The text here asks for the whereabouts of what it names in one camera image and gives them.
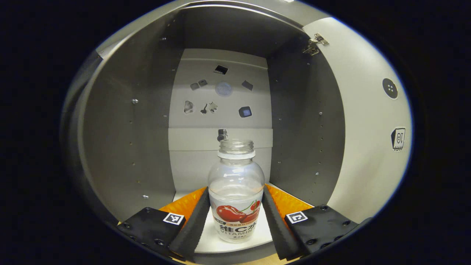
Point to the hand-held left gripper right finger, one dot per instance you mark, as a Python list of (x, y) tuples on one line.
[(276, 228)]

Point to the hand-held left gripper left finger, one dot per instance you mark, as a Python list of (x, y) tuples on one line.
[(191, 228)]

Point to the clear plastic bottle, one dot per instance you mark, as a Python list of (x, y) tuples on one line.
[(235, 176)]

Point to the white cabinet door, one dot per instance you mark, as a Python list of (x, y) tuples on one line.
[(368, 147)]

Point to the white cabinet shelf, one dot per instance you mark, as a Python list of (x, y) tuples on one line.
[(209, 241)]

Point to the grey cabinet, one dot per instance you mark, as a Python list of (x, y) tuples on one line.
[(121, 147)]

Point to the metal door hinge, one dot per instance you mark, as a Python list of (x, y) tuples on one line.
[(315, 43)]

